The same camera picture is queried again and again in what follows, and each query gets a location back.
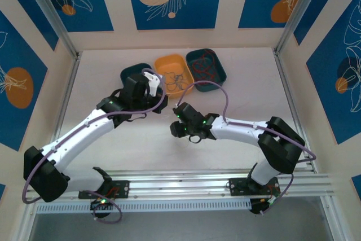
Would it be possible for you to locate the thin dark grey cable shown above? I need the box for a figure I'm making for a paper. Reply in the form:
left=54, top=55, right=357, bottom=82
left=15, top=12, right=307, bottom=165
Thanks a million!
left=162, top=71, right=189, bottom=93

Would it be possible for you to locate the dark teal plastic bin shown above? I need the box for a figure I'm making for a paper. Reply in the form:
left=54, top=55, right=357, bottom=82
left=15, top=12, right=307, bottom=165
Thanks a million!
left=185, top=49, right=228, bottom=93
left=120, top=62, right=166, bottom=98

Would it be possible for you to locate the orange plastic bin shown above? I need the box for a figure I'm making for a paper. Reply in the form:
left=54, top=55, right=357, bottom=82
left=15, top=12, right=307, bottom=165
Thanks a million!
left=153, top=54, right=195, bottom=99

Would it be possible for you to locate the black controller board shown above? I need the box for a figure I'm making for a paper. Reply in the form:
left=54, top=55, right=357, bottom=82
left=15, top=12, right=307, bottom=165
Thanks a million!
left=249, top=197, right=280, bottom=216
left=89, top=197, right=115, bottom=211

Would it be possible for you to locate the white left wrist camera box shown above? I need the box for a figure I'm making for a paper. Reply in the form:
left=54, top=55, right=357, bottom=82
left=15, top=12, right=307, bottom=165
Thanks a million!
left=142, top=71, right=164, bottom=97

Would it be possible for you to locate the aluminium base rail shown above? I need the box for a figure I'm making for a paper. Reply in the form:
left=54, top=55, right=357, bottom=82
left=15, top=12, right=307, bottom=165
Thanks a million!
left=24, top=167, right=338, bottom=204

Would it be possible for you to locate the aluminium side rail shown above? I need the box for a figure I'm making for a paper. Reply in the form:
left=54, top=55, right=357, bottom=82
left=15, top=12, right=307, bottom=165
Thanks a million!
left=272, top=50, right=318, bottom=174
left=42, top=51, right=83, bottom=181

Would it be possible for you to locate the white slotted cable duct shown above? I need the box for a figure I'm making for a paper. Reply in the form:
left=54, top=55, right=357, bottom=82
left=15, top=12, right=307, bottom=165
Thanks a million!
left=36, top=199, right=252, bottom=214

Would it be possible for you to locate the aluminium frame post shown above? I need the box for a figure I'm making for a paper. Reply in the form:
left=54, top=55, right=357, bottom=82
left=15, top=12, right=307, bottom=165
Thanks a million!
left=274, top=0, right=325, bottom=54
left=19, top=0, right=81, bottom=58

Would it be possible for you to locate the aluminium frame leg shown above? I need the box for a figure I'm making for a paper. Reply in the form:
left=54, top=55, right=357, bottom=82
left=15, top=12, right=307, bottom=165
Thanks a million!
left=11, top=203, right=39, bottom=241
left=320, top=195, right=344, bottom=241

